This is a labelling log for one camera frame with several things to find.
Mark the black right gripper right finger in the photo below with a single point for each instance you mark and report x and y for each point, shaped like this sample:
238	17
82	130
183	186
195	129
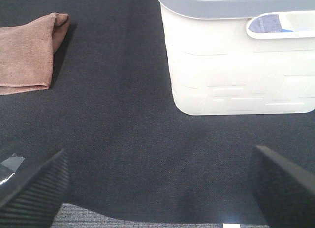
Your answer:
283	191

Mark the brown folded towel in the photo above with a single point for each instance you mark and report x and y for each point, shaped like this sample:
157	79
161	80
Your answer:
27	53

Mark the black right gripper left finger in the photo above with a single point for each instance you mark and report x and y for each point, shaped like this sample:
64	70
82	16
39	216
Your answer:
32	196

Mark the black table cloth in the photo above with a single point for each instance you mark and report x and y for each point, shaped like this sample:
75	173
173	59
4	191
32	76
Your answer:
132	154

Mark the grey tape patch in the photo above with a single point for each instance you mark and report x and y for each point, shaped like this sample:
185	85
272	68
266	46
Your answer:
13	162

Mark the white basket with grey rim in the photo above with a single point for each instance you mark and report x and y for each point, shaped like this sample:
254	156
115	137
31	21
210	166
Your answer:
218	66

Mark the blue towel in white basket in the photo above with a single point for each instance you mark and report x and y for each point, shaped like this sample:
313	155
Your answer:
273	23

